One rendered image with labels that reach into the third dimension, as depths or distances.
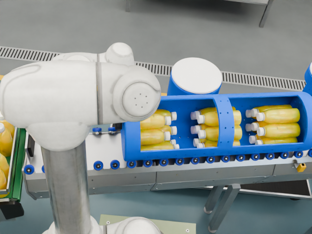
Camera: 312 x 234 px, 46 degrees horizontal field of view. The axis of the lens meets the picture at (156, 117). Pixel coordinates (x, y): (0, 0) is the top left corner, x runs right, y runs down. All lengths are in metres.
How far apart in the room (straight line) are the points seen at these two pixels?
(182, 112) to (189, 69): 0.32
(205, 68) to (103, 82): 1.38
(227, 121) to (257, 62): 2.32
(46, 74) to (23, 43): 3.11
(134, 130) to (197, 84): 0.58
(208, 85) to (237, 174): 0.49
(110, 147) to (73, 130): 1.03
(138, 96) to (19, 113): 0.23
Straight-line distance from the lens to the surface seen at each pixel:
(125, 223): 1.16
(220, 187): 2.39
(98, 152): 1.77
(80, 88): 0.71
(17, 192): 1.75
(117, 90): 0.69
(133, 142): 1.51
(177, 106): 1.77
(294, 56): 4.13
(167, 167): 1.74
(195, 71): 2.02
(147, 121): 1.57
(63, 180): 0.89
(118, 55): 1.25
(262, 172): 1.93
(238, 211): 2.78
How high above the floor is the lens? 2.39
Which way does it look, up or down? 50 degrees down
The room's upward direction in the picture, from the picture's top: 9 degrees clockwise
